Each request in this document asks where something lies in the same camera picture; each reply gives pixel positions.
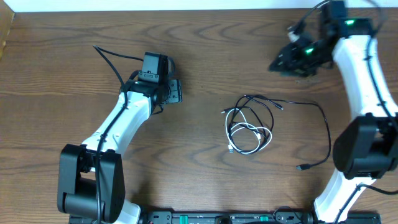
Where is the white usb cable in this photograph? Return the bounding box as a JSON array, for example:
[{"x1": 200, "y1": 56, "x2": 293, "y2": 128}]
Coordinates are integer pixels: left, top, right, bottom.
[{"x1": 224, "y1": 107, "x2": 273, "y2": 155}]

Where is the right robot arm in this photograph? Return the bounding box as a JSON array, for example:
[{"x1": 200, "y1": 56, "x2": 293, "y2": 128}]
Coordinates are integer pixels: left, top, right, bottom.
[{"x1": 269, "y1": 1, "x2": 397, "y2": 223}]

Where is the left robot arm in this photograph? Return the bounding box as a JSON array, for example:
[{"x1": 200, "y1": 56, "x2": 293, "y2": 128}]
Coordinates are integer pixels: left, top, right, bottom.
[{"x1": 57, "y1": 52, "x2": 182, "y2": 223}]

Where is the cardboard box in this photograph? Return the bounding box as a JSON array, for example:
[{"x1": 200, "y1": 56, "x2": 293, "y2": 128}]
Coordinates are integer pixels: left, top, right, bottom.
[{"x1": 0, "y1": 0, "x2": 15, "y2": 58}]

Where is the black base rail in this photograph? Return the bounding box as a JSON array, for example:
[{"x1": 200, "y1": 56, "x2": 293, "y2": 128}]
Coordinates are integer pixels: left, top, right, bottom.
[{"x1": 68, "y1": 209, "x2": 382, "y2": 224}]

